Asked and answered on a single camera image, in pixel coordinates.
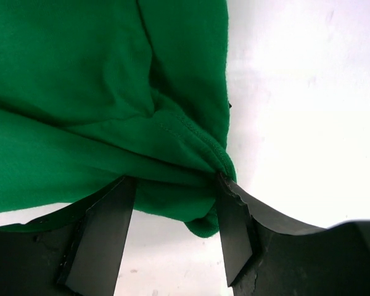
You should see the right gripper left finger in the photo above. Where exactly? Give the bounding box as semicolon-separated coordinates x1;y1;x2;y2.
0;176;136;296

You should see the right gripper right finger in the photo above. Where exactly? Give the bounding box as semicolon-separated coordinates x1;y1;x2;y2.
216;174;370;295

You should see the green t shirt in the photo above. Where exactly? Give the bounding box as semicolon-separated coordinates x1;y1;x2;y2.
0;1;236;237

